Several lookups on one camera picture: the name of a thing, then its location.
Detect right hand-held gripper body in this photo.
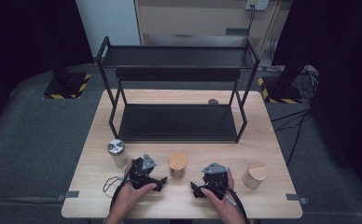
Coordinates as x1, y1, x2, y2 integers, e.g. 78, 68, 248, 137
201, 161, 230, 200

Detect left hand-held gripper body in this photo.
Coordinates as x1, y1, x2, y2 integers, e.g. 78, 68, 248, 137
128, 153, 159, 191

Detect small wooden-lid jar brown sticks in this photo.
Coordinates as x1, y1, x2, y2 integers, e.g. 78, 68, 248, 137
167, 151, 189, 180

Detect glass jar with metal lid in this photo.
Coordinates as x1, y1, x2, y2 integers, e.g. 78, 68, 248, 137
106, 138, 130, 168

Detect large wooden-lid jar beige grains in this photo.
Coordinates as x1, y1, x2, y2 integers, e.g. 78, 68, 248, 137
242, 161, 270, 190

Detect black metal shelf rack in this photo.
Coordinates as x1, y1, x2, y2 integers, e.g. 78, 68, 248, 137
93, 35, 261, 144

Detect person's right hand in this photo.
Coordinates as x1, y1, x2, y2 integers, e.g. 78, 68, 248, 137
200, 168, 243, 217

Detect person's left hand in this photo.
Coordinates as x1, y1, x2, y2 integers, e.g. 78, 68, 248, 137
115, 158, 158, 213

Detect grey tape strip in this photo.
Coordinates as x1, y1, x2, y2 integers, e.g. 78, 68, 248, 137
285, 192, 309, 205
56, 189, 80, 203

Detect stand base with hazard tape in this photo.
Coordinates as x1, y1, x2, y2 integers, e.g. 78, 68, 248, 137
42, 40, 92, 101
257, 46, 309, 105

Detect grey tape on cabinet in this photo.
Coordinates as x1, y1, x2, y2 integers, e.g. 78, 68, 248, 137
225, 27, 251, 35

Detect white panel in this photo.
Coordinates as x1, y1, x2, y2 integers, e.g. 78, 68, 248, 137
75, 0, 142, 58

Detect black curtain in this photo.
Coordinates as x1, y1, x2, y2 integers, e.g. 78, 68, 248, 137
0, 0, 93, 139
271, 0, 362, 195

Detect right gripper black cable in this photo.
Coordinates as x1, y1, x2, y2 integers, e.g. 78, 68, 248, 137
211, 181, 250, 224

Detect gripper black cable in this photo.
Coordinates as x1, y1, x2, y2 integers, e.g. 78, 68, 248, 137
211, 181, 250, 224
108, 174, 133, 213

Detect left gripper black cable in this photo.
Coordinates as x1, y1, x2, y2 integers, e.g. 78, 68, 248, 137
108, 174, 133, 213

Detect thin black looped cable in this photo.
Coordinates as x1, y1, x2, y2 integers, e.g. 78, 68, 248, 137
102, 175, 125, 198

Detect black floor cable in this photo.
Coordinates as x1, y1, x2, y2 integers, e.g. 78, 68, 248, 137
270, 107, 313, 167

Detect bundle of floor cables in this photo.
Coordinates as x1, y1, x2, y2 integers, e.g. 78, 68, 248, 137
299, 65, 321, 101

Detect black socket cable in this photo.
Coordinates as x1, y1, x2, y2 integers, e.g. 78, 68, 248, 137
246, 4, 257, 35

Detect white wall socket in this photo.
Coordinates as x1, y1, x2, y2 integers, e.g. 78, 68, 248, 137
244, 0, 270, 11

